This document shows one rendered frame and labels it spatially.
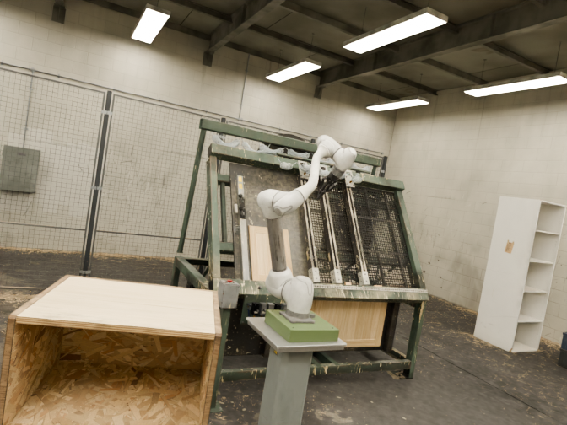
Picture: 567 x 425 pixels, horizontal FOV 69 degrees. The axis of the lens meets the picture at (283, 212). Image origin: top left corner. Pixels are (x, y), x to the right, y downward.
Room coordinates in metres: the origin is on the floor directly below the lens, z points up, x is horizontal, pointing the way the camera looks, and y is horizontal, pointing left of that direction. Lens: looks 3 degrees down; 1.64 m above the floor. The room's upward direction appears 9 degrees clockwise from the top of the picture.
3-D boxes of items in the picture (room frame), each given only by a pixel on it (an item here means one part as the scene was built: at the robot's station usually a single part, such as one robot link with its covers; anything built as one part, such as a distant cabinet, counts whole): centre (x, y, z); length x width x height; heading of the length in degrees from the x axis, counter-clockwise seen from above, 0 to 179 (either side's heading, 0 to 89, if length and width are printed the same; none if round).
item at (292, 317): (2.69, -0.21, 0.86); 0.22 x 0.18 x 0.06; 117
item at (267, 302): (3.20, -0.06, 0.69); 0.50 x 0.14 x 0.24; 117
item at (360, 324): (3.92, -0.76, 0.53); 0.90 x 0.02 x 0.55; 117
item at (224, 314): (2.94, 0.30, 0.38); 0.06 x 0.06 x 0.75; 27
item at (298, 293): (2.68, -0.19, 1.00); 0.18 x 0.16 x 0.22; 42
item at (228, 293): (2.94, 0.30, 0.84); 0.12 x 0.12 x 0.18; 27
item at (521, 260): (5.82, -3.40, 1.03); 0.61 x 0.58 x 2.05; 118
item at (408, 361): (4.17, -0.24, 0.41); 2.20 x 1.38 x 0.83; 117
